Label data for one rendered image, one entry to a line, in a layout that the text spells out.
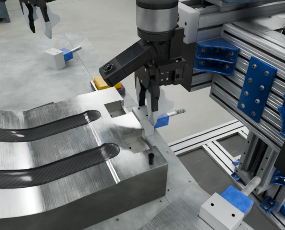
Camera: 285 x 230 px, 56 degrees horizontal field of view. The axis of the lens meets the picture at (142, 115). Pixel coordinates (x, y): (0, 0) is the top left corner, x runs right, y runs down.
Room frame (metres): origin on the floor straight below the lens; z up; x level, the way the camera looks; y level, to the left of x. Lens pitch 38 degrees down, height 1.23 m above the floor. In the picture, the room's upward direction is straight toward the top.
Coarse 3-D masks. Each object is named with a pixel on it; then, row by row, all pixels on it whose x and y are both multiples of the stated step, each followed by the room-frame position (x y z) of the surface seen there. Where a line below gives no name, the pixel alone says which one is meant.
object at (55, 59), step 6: (54, 48) 0.82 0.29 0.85; (78, 48) 0.88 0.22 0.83; (48, 54) 0.79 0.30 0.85; (54, 54) 0.78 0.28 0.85; (60, 54) 0.79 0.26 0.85; (66, 54) 0.81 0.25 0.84; (72, 54) 0.83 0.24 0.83; (48, 60) 0.79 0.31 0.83; (54, 60) 0.77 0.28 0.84; (60, 60) 0.79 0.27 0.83; (66, 60) 0.81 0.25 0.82; (48, 66) 0.80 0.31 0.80; (54, 66) 0.78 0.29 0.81; (60, 66) 0.78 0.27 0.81
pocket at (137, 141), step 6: (132, 132) 0.37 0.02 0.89; (138, 132) 0.38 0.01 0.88; (144, 132) 0.38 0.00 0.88; (126, 138) 0.37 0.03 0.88; (132, 138) 0.37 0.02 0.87; (138, 138) 0.38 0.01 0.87; (144, 138) 0.37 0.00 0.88; (132, 144) 0.37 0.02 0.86; (138, 144) 0.37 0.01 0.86; (144, 144) 0.37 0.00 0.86; (150, 144) 0.35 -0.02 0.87; (132, 150) 0.35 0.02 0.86; (138, 150) 0.35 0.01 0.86; (144, 150) 0.35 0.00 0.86
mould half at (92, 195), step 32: (96, 96) 0.49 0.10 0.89; (96, 128) 0.38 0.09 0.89; (128, 128) 0.38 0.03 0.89; (0, 160) 0.29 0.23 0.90; (32, 160) 0.31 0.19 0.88; (128, 160) 0.30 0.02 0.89; (160, 160) 0.30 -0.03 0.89; (0, 192) 0.23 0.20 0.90; (32, 192) 0.24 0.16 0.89; (64, 192) 0.24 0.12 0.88; (96, 192) 0.24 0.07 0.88; (128, 192) 0.26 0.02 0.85; (160, 192) 0.29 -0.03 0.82; (0, 224) 0.19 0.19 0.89; (32, 224) 0.20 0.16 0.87; (64, 224) 0.22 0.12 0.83
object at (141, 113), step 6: (132, 108) 0.49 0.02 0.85; (138, 108) 0.49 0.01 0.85; (144, 108) 0.49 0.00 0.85; (138, 114) 0.47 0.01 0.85; (144, 114) 0.47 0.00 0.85; (162, 114) 0.49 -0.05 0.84; (168, 114) 0.50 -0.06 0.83; (174, 114) 0.51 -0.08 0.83; (138, 120) 0.46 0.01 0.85; (144, 120) 0.45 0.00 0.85; (162, 120) 0.48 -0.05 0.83; (168, 120) 0.48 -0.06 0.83; (144, 126) 0.45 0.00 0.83; (150, 126) 0.46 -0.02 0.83; (156, 126) 0.47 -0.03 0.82; (150, 132) 0.46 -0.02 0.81
